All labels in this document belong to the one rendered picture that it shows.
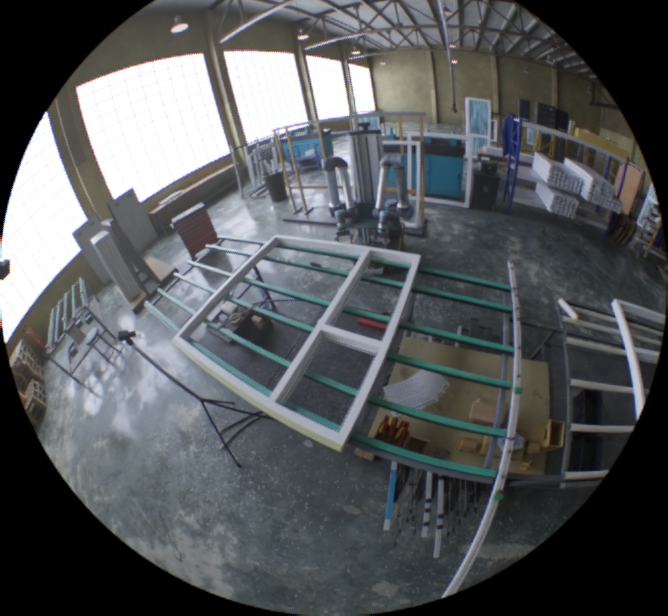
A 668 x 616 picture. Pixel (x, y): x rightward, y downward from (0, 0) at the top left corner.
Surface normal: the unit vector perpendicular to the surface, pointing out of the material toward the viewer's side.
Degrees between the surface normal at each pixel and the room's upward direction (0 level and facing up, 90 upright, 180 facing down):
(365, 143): 90
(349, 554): 0
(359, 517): 0
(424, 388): 0
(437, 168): 90
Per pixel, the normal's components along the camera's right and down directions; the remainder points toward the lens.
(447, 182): -0.45, 0.65
